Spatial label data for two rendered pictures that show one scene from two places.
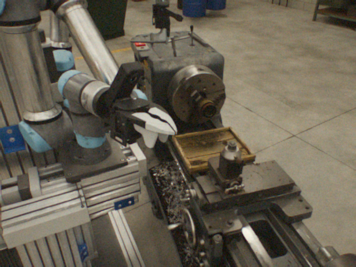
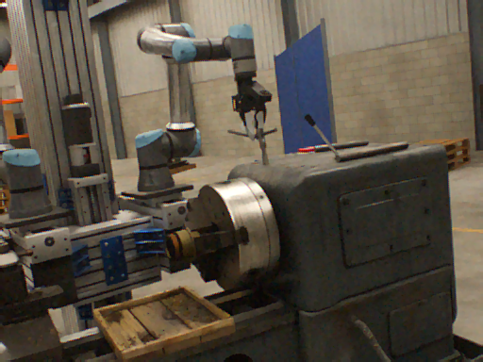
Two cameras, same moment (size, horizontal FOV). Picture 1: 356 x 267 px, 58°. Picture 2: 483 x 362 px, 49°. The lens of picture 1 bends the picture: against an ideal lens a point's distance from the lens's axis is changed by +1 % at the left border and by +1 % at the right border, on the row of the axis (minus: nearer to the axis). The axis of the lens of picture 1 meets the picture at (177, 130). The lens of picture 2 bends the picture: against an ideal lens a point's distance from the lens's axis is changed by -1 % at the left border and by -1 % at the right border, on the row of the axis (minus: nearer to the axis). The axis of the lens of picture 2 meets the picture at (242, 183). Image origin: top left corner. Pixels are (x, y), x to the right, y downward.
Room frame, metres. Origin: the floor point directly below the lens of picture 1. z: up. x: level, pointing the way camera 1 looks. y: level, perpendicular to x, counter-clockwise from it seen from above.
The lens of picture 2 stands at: (1.46, -1.63, 1.44)
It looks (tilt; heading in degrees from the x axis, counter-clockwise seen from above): 8 degrees down; 82
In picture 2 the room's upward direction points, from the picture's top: 7 degrees counter-clockwise
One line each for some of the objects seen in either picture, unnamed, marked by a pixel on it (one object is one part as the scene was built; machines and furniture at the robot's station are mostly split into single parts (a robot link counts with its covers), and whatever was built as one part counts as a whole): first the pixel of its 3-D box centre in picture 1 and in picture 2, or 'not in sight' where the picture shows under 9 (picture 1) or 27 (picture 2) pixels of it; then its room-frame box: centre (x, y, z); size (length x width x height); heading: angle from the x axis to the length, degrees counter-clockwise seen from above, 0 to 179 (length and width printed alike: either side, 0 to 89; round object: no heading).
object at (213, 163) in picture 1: (226, 174); (24, 306); (1.05, -0.21, 0.99); 0.20 x 0.10 x 0.05; 17
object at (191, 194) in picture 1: (187, 195); not in sight; (0.97, -0.04, 0.95); 0.07 x 0.04 x 0.04; 107
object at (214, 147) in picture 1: (212, 148); (159, 320); (1.40, -0.18, 0.89); 0.36 x 0.30 x 0.04; 107
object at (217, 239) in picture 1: (216, 245); not in sight; (0.81, -0.15, 0.84); 0.04 x 0.04 x 0.10; 17
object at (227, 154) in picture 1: (231, 151); (3, 258); (1.03, -0.21, 1.13); 0.08 x 0.08 x 0.03
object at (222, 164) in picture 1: (231, 163); (9, 282); (1.03, -0.22, 1.07); 0.07 x 0.07 x 0.10; 17
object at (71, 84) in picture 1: (82, 90); not in sight; (0.71, 0.23, 1.56); 0.11 x 0.08 x 0.09; 47
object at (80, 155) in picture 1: (89, 142); (28, 200); (0.98, 0.33, 1.21); 0.15 x 0.15 x 0.10
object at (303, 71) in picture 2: not in sight; (300, 117); (3.72, 6.52, 1.18); 4.12 x 0.80 x 2.35; 85
